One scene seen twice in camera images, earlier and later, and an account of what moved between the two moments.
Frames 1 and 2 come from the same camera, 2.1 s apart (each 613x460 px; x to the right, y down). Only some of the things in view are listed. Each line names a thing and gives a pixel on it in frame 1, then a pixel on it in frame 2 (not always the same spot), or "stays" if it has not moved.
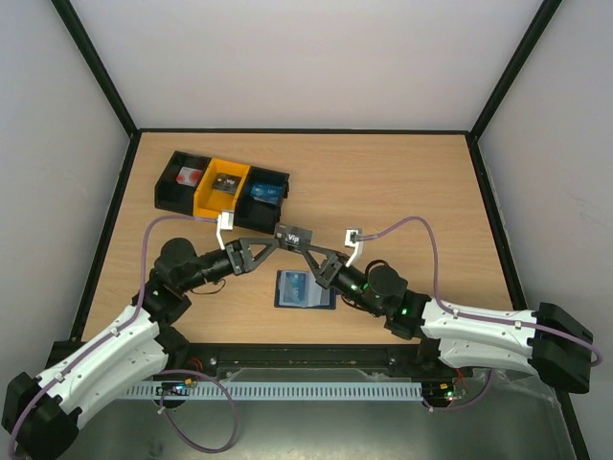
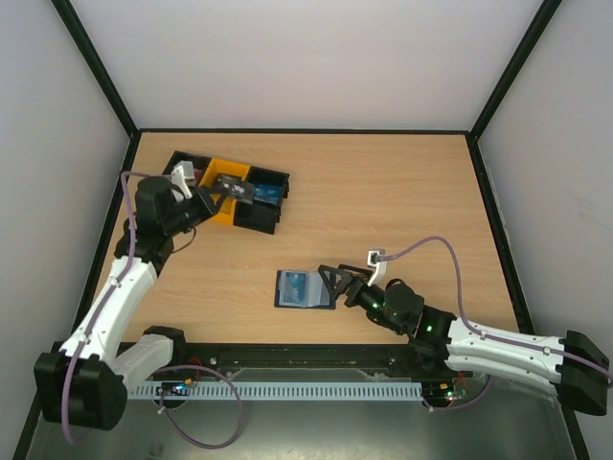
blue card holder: [299, 289] stays
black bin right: [255, 214] stays
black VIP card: [293, 236] to [240, 189]
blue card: [266, 193] stays
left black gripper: [238, 251] to [208, 207]
